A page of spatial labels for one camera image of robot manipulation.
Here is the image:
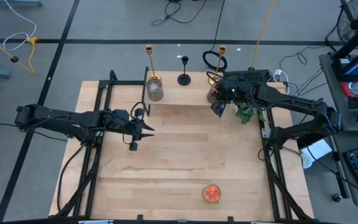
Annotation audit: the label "black metal table frame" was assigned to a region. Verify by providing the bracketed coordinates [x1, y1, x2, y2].
[54, 68, 316, 224]

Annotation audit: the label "black cable along table side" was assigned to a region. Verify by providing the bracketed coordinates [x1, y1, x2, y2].
[57, 143, 87, 213]

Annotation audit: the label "glass jar orange filling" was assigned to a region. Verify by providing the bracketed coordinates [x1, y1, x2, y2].
[206, 85, 221, 105]
[201, 184, 223, 204]

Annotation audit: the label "small green potted plant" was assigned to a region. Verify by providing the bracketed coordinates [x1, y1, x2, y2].
[235, 102, 265, 126]

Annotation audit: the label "thin black cable bundle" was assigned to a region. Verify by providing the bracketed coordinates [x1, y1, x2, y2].
[278, 45, 328, 104]

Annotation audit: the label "white power adapter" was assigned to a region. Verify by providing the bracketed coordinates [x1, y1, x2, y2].
[273, 68, 291, 96]

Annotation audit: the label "white floor cable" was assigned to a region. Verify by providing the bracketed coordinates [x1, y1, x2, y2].
[2, 0, 38, 52]

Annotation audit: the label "grey trolley base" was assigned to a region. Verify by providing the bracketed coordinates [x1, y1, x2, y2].
[0, 0, 44, 8]

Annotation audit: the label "yellow plug cable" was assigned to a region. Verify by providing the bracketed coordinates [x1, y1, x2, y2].
[25, 36, 39, 74]

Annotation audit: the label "black coiled floor cable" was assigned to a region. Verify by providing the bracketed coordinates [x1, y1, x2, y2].
[201, 0, 228, 72]

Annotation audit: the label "orange rod black knob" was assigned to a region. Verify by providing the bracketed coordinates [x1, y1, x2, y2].
[0, 28, 35, 75]

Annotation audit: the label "wooden riser shelf black legs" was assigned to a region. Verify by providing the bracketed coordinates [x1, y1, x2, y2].
[140, 66, 229, 117]

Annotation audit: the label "grey equipment cart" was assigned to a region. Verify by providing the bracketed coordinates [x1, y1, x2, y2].
[318, 52, 358, 208]

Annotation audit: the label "black looped floor cable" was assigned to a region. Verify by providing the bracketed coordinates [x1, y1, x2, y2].
[150, 0, 208, 27]

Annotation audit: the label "yellow extension cable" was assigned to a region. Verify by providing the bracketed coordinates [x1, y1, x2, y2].
[251, 0, 276, 70]

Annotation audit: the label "glass jar grey filling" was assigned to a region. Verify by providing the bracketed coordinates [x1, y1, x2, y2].
[146, 78, 165, 102]

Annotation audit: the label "black candlestick holder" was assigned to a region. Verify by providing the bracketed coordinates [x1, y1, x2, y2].
[177, 55, 192, 86]

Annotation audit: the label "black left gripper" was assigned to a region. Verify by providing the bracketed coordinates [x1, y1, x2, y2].
[110, 109, 155, 151]

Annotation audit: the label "black floor fan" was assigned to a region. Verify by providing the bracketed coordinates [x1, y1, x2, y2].
[324, 0, 358, 49]

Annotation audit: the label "black power strip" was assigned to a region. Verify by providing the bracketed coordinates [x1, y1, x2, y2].
[224, 68, 270, 83]

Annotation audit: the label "white paper sheet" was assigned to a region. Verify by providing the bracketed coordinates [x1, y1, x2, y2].
[300, 138, 333, 170]

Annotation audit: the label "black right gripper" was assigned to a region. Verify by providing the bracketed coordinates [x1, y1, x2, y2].
[210, 79, 257, 118]

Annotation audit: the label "tall gold candlestick holder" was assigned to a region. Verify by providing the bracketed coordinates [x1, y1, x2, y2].
[144, 44, 162, 82]
[208, 44, 229, 86]

